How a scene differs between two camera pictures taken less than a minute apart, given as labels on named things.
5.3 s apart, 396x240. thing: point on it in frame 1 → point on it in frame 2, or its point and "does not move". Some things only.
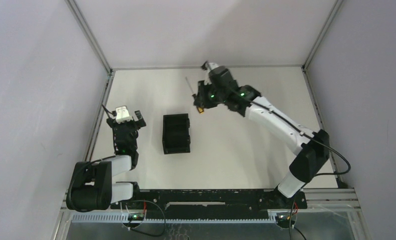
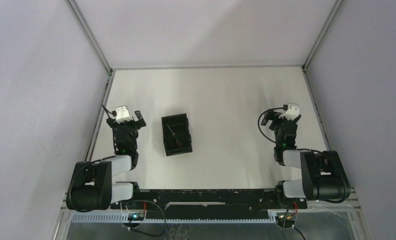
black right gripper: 200,100 → 269,115
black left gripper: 125,124 does not move
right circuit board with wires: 287,221 does not move
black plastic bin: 176,138 does not move
